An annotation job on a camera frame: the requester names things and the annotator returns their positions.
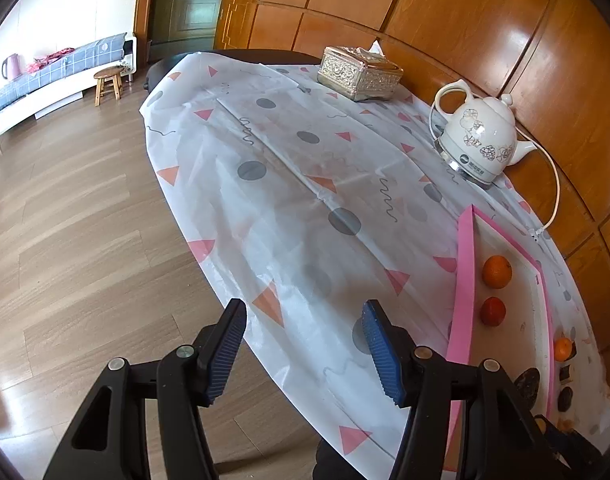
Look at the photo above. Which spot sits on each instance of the orange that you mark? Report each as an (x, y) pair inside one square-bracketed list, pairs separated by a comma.
[(563, 349), (496, 272)]

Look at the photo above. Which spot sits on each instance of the dark clothing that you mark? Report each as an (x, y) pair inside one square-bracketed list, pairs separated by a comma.
[(350, 465)]

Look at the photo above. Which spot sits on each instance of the small wooden stool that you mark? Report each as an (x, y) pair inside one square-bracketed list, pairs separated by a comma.
[(108, 80)]

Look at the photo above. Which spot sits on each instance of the silver ornate tissue box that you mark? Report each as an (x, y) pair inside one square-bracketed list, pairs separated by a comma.
[(360, 75)]

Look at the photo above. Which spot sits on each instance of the wooden glass door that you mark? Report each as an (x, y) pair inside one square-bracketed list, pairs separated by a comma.
[(195, 5)]

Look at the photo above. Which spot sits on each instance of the dark eggplant piece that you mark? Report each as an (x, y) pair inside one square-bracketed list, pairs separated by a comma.
[(565, 374)]

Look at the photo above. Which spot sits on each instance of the pink electric kettle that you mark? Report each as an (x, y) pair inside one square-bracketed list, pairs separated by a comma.
[(11, 66)]

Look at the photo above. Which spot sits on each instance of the dark round fruit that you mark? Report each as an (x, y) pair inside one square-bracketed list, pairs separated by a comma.
[(528, 386), (565, 398)]

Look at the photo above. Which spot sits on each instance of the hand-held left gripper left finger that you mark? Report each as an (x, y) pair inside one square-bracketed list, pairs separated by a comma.
[(225, 355)]

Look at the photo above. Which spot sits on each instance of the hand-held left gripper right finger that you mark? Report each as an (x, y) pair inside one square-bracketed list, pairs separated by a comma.
[(382, 355)]

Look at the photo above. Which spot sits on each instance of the pink shallow tray box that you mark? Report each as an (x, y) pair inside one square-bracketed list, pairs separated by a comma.
[(522, 305)]

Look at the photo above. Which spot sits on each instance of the white floral electric kettle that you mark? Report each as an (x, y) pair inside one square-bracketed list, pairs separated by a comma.
[(480, 135)]

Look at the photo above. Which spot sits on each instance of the red cloth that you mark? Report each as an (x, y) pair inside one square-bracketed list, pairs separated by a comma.
[(47, 61)]

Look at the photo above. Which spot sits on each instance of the white patterned tablecloth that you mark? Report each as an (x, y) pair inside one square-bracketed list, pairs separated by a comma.
[(285, 185)]

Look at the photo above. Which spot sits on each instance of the bench with blue checked cover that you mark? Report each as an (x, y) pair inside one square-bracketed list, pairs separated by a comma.
[(50, 85)]

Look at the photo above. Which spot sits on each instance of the red tomato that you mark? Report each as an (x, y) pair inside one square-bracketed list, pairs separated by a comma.
[(493, 311)]

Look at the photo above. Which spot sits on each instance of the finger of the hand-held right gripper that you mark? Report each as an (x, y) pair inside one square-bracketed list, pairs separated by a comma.
[(580, 455)]

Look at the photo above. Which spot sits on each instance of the black table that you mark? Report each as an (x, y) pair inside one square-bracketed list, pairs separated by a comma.
[(245, 55)]

